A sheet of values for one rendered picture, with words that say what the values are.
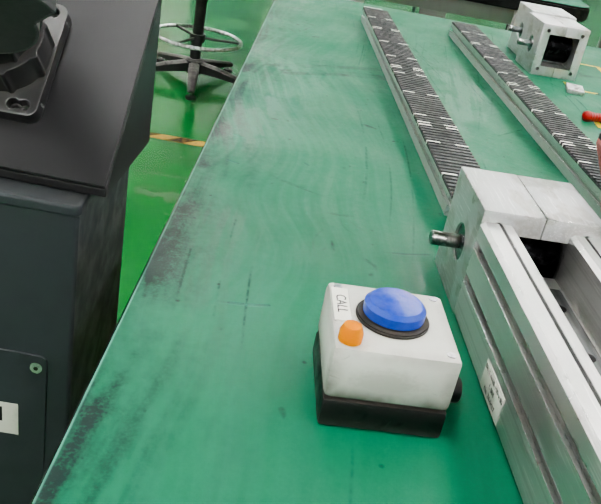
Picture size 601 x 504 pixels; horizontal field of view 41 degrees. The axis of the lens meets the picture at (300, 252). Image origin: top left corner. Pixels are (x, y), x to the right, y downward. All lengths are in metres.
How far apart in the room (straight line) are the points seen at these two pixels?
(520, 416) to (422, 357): 0.07
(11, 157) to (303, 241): 0.28
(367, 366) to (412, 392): 0.03
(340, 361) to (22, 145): 0.41
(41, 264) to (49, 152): 0.10
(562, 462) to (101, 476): 0.25
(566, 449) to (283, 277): 0.29
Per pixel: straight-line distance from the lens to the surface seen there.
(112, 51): 0.81
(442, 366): 0.50
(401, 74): 1.23
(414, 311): 0.51
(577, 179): 1.03
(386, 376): 0.49
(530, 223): 0.64
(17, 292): 0.81
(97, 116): 0.78
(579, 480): 0.44
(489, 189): 0.67
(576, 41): 1.63
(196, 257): 0.67
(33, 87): 0.79
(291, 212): 0.78
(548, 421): 0.48
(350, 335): 0.48
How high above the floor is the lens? 1.10
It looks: 27 degrees down
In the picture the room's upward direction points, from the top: 11 degrees clockwise
